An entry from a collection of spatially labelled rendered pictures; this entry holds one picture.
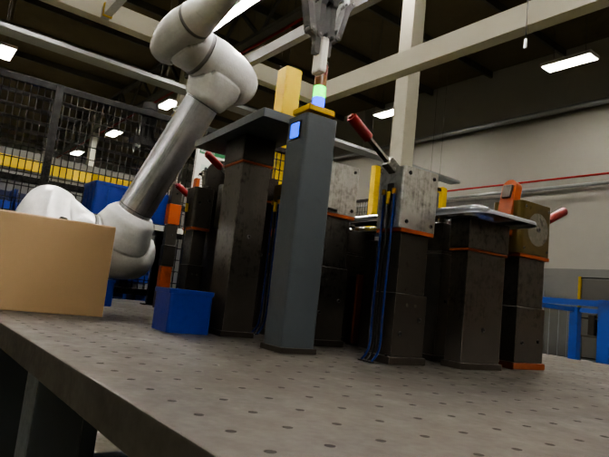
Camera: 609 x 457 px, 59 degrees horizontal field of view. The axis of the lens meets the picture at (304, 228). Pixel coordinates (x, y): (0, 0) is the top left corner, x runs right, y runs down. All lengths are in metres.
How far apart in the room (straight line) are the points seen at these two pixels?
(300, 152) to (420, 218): 0.25
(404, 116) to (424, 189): 8.74
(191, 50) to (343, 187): 0.57
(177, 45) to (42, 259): 0.64
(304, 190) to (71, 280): 0.67
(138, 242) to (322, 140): 0.77
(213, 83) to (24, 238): 0.63
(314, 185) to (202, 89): 0.66
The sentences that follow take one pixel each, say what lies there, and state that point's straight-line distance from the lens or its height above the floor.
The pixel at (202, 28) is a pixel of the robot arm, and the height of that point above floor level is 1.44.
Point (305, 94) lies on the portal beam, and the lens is 7.00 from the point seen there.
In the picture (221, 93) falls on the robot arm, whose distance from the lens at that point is 1.58.
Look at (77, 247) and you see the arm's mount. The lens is 1.43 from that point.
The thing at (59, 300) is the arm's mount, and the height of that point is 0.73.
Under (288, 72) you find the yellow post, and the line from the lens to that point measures 2.97.
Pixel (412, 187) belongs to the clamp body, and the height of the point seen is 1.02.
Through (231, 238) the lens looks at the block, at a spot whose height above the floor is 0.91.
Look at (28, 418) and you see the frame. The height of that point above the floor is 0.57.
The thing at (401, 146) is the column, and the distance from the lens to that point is 9.61.
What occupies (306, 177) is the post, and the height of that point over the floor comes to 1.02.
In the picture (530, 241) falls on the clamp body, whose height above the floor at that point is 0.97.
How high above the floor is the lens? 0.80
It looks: 7 degrees up
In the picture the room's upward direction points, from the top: 6 degrees clockwise
